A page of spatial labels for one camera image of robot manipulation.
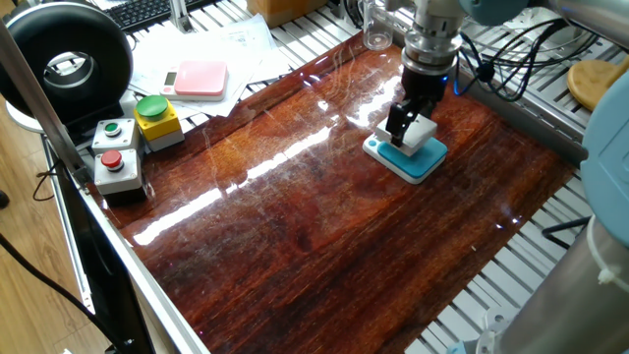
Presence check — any grey aluminium frame post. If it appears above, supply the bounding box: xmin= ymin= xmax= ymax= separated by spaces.
xmin=0 ymin=19 xmax=93 ymax=187

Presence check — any thin black wire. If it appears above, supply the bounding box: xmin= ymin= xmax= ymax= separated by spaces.
xmin=31 ymin=157 xmax=61 ymax=203

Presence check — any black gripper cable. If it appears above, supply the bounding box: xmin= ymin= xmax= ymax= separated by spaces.
xmin=451 ymin=29 xmax=523 ymax=104

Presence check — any yellow box big green button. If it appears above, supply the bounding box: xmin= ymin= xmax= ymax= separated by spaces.
xmin=133 ymin=94 xmax=186 ymax=152

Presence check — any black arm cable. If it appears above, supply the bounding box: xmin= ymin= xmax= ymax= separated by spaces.
xmin=541 ymin=214 xmax=592 ymax=251

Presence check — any blue white kitchen scale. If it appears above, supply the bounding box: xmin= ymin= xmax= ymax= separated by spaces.
xmin=362 ymin=133 xmax=449 ymax=186

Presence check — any glossy brown wood-grain mat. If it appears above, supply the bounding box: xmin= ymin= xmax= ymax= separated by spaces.
xmin=87 ymin=29 xmax=576 ymax=354

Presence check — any aluminium table edge rail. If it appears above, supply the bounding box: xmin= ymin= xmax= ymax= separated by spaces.
xmin=73 ymin=171 xmax=213 ymax=354

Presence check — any black floor cable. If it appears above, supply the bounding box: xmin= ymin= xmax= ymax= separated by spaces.
xmin=0 ymin=233 xmax=122 ymax=354

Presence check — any white wall socket block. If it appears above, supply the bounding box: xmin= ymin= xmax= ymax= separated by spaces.
xmin=374 ymin=113 xmax=438 ymax=157

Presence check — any grey box red button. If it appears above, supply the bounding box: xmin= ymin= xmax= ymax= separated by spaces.
xmin=93 ymin=147 xmax=144 ymax=197

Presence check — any black computer keyboard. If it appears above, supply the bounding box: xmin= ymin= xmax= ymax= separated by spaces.
xmin=102 ymin=0 xmax=217 ymax=33

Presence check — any black flat panel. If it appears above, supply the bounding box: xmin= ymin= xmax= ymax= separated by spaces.
xmin=52 ymin=161 xmax=156 ymax=354

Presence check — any black ring lamp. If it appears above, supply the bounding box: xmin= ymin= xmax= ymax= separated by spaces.
xmin=0 ymin=1 xmax=135 ymax=135

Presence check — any white paper sheets pile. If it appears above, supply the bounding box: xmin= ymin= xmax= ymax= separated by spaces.
xmin=125 ymin=13 xmax=292 ymax=119

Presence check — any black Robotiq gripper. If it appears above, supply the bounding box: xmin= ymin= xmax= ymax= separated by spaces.
xmin=385 ymin=66 xmax=449 ymax=148

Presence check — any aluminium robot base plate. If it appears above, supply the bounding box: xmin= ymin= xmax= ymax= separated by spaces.
xmin=471 ymin=304 xmax=518 ymax=354

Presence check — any clear glass beaker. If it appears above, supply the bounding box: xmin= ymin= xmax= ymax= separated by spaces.
xmin=362 ymin=0 xmax=396 ymax=52

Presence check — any black cable bundle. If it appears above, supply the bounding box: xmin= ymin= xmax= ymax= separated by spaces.
xmin=490 ymin=19 xmax=602 ymax=71

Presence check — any silver metal mount with plate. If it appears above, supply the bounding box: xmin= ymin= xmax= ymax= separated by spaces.
xmin=500 ymin=7 xmax=592 ymax=51

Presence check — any round wooden stand base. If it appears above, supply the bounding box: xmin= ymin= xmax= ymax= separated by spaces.
xmin=566 ymin=54 xmax=629 ymax=113

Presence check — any grey box small green button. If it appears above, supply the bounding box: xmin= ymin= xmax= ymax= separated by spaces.
xmin=91 ymin=117 xmax=143 ymax=154

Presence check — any pink white kitchen scale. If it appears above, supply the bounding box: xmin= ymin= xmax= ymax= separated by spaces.
xmin=159 ymin=60 xmax=230 ymax=103

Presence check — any brown cardboard box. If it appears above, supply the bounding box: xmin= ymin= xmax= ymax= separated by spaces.
xmin=246 ymin=0 xmax=329 ymax=30

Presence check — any silver metal stand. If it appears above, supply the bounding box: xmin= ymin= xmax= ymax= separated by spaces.
xmin=168 ymin=0 xmax=196 ymax=34

